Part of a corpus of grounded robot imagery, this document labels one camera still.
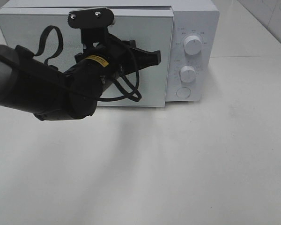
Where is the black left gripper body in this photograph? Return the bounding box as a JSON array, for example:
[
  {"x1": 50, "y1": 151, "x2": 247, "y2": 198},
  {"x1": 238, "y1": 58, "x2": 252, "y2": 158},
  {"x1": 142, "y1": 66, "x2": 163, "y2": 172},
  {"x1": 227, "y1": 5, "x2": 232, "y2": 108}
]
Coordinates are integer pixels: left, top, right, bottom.
[{"x1": 64, "y1": 42, "x2": 124, "y2": 91}]

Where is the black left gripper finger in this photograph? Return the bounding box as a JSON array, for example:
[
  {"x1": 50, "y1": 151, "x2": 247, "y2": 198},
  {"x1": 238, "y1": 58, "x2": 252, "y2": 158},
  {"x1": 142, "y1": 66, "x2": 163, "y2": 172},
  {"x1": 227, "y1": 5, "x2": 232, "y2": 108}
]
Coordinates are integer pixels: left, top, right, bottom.
[
  {"x1": 121, "y1": 48, "x2": 161, "y2": 75},
  {"x1": 112, "y1": 39, "x2": 137, "y2": 51}
]

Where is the round white door button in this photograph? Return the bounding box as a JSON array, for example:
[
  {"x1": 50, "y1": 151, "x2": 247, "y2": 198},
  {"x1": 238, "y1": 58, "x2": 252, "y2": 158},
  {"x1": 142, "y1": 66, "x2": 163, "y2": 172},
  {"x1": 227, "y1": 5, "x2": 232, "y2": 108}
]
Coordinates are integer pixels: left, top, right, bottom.
[{"x1": 176, "y1": 87, "x2": 191, "y2": 99}]

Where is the white microwave door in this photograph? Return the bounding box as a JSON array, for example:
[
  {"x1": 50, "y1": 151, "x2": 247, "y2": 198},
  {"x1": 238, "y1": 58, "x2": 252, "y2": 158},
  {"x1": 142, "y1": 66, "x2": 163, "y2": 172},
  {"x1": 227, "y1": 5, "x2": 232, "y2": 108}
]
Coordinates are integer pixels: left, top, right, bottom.
[{"x1": 0, "y1": 7, "x2": 173, "y2": 107}]

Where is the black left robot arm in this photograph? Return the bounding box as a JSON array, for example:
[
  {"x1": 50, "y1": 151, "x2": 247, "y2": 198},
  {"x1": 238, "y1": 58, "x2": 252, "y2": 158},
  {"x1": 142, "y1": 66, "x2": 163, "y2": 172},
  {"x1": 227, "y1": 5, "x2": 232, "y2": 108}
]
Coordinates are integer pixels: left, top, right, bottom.
[{"x1": 0, "y1": 38, "x2": 161, "y2": 121}]

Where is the lower white timer knob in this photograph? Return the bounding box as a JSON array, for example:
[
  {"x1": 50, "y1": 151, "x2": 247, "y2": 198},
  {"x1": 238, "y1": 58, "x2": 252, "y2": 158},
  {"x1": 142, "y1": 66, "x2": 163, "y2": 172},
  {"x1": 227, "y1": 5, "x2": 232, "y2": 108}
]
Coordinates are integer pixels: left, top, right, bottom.
[{"x1": 179, "y1": 65, "x2": 197, "y2": 83}]

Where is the upper white power knob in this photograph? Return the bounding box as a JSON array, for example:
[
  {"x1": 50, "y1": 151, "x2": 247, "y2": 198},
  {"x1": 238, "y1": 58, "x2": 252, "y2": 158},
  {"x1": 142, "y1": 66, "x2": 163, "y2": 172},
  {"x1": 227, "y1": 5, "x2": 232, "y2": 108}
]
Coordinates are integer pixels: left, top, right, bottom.
[{"x1": 183, "y1": 34, "x2": 202, "y2": 55}]

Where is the white microwave oven body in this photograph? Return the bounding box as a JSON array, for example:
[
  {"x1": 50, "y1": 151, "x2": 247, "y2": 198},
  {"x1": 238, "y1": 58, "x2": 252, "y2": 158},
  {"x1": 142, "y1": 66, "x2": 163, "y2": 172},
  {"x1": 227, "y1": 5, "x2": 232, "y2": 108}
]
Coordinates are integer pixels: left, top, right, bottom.
[{"x1": 2, "y1": 0, "x2": 220, "y2": 103}]

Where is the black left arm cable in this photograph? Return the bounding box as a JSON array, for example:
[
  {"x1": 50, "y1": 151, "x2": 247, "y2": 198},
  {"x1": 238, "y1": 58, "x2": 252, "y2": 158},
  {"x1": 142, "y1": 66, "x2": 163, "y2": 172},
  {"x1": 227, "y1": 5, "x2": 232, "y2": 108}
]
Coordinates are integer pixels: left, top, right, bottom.
[{"x1": 97, "y1": 34, "x2": 142, "y2": 103}]

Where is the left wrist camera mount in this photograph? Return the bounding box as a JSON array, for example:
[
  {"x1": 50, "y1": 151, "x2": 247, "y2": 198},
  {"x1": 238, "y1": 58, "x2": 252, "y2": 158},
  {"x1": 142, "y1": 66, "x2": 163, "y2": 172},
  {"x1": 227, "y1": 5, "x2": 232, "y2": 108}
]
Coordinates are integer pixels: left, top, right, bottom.
[{"x1": 67, "y1": 7, "x2": 114, "y2": 48}]

